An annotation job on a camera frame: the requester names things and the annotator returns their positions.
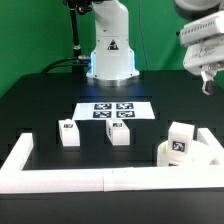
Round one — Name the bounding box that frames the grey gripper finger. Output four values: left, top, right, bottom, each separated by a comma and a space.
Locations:
201, 71, 215, 95

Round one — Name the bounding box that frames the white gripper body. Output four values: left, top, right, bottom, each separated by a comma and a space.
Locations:
179, 11, 224, 76

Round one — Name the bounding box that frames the white round stool seat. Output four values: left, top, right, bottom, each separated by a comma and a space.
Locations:
156, 141, 215, 167

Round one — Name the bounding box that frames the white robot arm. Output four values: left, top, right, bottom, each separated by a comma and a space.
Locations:
86, 0, 224, 95

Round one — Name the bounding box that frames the white marker tag sheet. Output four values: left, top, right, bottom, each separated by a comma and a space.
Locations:
72, 102, 155, 120

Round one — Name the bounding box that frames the white U-shaped fence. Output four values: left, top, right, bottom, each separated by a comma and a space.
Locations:
0, 128, 224, 194

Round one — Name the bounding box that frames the black cable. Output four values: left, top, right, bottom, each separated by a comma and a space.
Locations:
40, 55, 92, 75

